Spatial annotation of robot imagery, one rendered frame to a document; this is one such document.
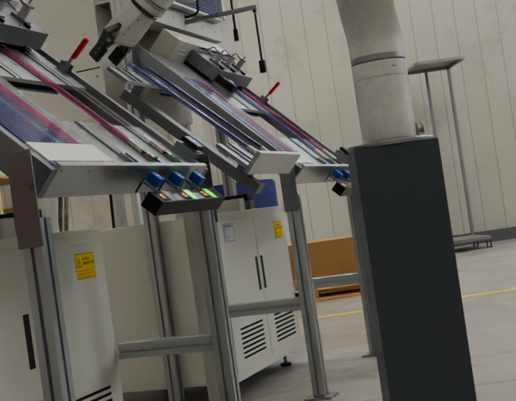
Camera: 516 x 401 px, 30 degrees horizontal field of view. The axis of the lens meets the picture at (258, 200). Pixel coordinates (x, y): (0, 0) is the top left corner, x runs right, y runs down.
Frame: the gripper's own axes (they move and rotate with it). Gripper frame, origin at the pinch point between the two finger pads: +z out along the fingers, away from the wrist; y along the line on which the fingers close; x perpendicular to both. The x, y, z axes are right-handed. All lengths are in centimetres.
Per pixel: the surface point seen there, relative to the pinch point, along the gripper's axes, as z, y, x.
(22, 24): 8.7, 2.0, -21.7
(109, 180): 6, 37, 35
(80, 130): 7.7, 25.4, 18.6
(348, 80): 54, -767, -145
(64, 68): 11.1, -5.1, -9.0
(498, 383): 7, -85, 123
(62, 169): 4, 57, 35
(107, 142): 6.8, 21.1, 23.1
